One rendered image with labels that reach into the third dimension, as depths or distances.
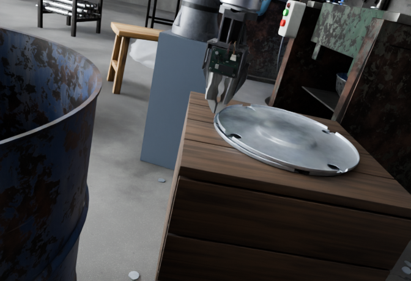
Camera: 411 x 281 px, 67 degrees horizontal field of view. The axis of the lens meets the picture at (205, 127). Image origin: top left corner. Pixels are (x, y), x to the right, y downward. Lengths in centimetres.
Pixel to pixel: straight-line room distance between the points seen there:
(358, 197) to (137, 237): 53
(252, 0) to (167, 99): 53
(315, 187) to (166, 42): 64
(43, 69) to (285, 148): 42
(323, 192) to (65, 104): 41
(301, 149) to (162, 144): 58
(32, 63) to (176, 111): 58
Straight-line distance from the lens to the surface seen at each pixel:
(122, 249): 82
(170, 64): 99
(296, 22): 133
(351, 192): 56
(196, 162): 48
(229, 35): 57
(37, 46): 52
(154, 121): 106
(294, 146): 61
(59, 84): 50
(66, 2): 310
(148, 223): 89
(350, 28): 115
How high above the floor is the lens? 59
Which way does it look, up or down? 23 degrees down
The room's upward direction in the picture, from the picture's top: 13 degrees clockwise
